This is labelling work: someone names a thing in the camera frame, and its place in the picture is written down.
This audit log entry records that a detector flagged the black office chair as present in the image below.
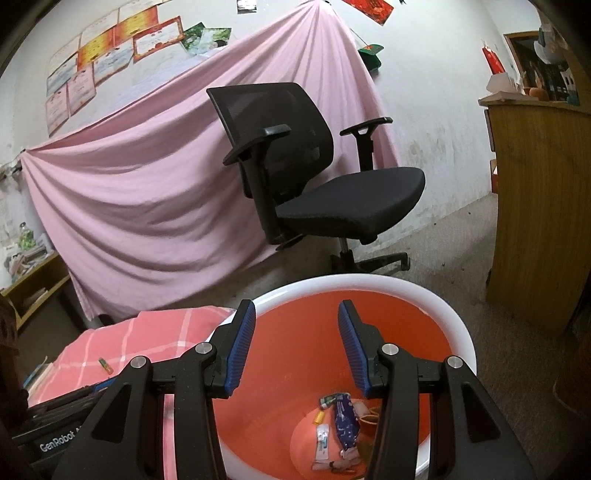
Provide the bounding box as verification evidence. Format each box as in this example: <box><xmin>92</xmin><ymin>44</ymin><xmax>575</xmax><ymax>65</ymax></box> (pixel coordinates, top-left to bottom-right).
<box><xmin>206</xmin><ymin>82</ymin><xmax>426</xmax><ymax>278</ymax></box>

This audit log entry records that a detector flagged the red envelope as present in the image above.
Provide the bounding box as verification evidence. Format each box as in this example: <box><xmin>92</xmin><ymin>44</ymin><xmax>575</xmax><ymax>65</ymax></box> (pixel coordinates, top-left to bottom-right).
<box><xmin>482</xmin><ymin>44</ymin><xmax>507</xmax><ymax>75</ymax></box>

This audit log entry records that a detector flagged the white tissue pack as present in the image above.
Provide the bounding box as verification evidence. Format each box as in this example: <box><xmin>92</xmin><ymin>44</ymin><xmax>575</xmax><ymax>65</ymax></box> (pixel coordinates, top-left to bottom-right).
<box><xmin>487</xmin><ymin>74</ymin><xmax>516</xmax><ymax>96</ymax></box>

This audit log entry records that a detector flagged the blue white sachet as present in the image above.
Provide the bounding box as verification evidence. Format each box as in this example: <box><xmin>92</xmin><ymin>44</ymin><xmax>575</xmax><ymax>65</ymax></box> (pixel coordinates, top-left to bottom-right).
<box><xmin>315</xmin><ymin>425</ymin><xmax>331</xmax><ymax>462</ymax></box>

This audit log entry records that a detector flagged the green paper decoration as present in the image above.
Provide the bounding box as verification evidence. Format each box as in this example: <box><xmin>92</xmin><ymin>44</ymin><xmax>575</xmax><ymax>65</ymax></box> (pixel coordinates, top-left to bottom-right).
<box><xmin>358</xmin><ymin>42</ymin><xmax>385</xmax><ymax>73</ymax></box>

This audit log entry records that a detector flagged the orange bin with white rim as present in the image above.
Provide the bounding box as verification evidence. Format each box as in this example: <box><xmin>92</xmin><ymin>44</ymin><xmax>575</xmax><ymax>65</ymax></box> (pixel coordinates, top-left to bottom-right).
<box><xmin>161</xmin><ymin>274</ymin><xmax>478</xmax><ymax>480</ymax></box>

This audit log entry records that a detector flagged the row of wall certificates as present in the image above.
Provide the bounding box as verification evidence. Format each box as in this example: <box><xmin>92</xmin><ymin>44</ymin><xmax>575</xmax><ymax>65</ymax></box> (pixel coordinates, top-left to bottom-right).
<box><xmin>45</xmin><ymin>4</ymin><xmax>185</xmax><ymax>138</ymax></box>

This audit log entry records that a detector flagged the pink checked tablecloth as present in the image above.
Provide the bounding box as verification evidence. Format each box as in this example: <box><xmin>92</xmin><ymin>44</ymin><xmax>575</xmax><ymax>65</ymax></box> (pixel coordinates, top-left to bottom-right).
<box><xmin>28</xmin><ymin>305</ymin><xmax>236</xmax><ymax>407</ymax></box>

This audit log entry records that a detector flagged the red wall poster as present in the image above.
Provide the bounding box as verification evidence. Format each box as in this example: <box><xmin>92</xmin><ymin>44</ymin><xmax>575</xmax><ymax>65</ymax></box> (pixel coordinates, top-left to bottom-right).
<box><xmin>344</xmin><ymin>0</ymin><xmax>396</xmax><ymax>27</ymax></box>

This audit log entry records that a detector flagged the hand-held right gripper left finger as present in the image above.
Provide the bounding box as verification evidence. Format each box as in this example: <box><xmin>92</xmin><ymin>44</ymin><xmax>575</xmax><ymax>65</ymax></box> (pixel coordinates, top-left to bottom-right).
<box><xmin>52</xmin><ymin>299</ymin><xmax>257</xmax><ymax>480</ymax></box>

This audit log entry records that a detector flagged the framed picture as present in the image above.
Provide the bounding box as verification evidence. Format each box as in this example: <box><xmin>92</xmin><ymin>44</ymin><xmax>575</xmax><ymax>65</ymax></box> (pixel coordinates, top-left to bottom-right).
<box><xmin>503</xmin><ymin>31</ymin><xmax>579</xmax><ymax>102</ymax></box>

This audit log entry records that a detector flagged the stack of books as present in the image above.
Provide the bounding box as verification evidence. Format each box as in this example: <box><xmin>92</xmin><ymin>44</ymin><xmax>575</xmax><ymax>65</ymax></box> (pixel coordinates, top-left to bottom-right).
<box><xmin>4</xmin><ymin>244</ymin><xmax>54</xmax><ymax>278</ymax></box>

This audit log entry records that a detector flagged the purple snack packet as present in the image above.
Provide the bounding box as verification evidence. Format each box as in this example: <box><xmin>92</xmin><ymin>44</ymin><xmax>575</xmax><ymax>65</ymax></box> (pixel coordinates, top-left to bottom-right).
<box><xmin>333</xmin><ymin>392</ymin><xmax>361</xmax><ymax>451</ymax></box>

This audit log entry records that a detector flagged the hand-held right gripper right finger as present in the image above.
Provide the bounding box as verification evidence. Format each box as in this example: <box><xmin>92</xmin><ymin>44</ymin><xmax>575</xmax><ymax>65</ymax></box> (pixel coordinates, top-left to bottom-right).
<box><xmin>337</xmin><ymin>299</ymin><xmax>539</xmax><ymax>480</ymax></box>

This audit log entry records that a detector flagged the wooden shelf unit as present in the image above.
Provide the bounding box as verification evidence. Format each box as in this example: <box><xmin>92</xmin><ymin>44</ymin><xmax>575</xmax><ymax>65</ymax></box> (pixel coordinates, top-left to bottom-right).
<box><xmin>0</xmin><ymin>251</ymin><xmax>81</xmax><ymax>333</ymax></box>

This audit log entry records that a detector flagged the pink hanging cloth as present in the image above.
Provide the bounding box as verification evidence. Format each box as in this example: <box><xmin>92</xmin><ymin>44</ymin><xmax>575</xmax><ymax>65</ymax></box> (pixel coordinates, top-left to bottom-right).
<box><xmin>21</xmin><ymin>0</ymin><xmax>402</xmax><ymax>321</ymax></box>

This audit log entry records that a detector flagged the green landscape photo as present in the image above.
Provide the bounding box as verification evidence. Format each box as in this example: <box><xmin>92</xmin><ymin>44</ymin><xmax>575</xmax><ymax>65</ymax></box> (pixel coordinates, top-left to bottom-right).
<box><xmin>181</xmin><ymin>23</ymin><xmax>206</xmax><ymax>52</ymax></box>
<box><xmin>199</xmin><ymin>28</ymin><xmax>232</xmax><ymax>56</ymax></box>

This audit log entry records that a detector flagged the wooden cabinet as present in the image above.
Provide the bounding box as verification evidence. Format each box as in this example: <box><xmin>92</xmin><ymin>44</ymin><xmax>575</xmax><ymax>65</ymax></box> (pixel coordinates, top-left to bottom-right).
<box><xmin>482</xmin><ymin>95</ymin><xmax>591</xmax><ymax>337</ymax></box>

